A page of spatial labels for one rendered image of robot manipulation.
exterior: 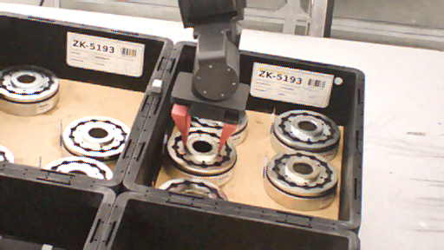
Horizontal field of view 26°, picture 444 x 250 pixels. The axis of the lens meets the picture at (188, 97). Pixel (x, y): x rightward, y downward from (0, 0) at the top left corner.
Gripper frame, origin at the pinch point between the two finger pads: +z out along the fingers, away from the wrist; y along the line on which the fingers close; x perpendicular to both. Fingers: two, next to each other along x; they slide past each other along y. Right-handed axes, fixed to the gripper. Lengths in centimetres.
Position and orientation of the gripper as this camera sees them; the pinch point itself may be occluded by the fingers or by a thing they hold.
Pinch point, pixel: (203, 142)
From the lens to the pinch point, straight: 140.9
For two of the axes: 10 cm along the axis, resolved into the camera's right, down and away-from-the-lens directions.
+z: -1.1, 8.1, 5.7
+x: 1.8, -5.5, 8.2
